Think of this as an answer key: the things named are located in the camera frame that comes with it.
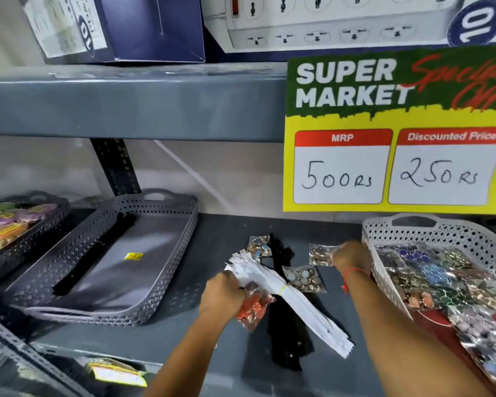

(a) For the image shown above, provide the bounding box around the pile of colourful round packs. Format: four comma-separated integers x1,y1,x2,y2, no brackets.
0,201,58,261

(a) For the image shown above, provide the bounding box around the grey metal shelf beam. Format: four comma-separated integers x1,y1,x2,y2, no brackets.
0,62,288,143

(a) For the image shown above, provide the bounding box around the clear packet of orange buttons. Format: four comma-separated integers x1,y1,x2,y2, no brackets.
236,282,277,331

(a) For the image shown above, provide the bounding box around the clear packet of metallic buttons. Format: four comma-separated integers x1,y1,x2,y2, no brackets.
308,243,343,268
247,235,273,259

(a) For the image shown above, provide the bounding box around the grey perforated plastic tray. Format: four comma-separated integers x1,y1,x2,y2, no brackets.
2,188,199,327

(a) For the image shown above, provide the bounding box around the green and yellow price sign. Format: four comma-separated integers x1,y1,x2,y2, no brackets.
283,43,496,215

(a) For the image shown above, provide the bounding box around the clear packet of pale buttons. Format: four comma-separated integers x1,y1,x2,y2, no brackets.
282,265,327,294

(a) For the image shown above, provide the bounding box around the yellow shelf label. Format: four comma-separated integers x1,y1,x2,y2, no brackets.
85,359,148,388

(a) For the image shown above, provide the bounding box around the grey slotted shelf rail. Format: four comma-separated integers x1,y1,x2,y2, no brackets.
0,310,92,397

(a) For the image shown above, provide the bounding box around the red thread bracelet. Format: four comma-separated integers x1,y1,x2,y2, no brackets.
341,266,371,295

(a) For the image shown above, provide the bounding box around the white zipper bundle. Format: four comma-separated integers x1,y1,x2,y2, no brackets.
224,249,355,359

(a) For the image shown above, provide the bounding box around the dark blue cardboard box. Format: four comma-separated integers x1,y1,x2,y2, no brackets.
18,0,206,65

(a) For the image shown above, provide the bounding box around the dark perforated plastic tray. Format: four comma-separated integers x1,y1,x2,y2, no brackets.
0,191,72,286

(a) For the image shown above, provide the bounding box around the person's left hand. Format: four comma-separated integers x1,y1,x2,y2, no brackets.
198,270,247,325

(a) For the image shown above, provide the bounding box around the power strip retail box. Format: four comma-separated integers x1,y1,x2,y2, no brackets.
200,0,496,62

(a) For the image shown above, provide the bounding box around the white perforated plastic basket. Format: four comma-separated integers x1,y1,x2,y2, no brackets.
362,213,496,323

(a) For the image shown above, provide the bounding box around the person's right hand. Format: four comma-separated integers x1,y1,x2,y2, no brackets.
332,240,373,278

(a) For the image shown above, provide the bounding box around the pile of assorted button packets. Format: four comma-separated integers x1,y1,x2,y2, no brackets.
374,243,496,385

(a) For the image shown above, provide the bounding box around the person's left forearm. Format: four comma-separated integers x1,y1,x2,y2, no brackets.
142,313,241,397

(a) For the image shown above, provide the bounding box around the black zipper bundle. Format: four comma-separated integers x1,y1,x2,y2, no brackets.
266,233,315,372
52,211,138,297

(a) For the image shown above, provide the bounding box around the person's right forearm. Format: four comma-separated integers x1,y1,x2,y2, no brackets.
342,269,495,397

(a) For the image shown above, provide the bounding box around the black perforated shelf upright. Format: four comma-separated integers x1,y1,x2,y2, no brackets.
90,138,142,197

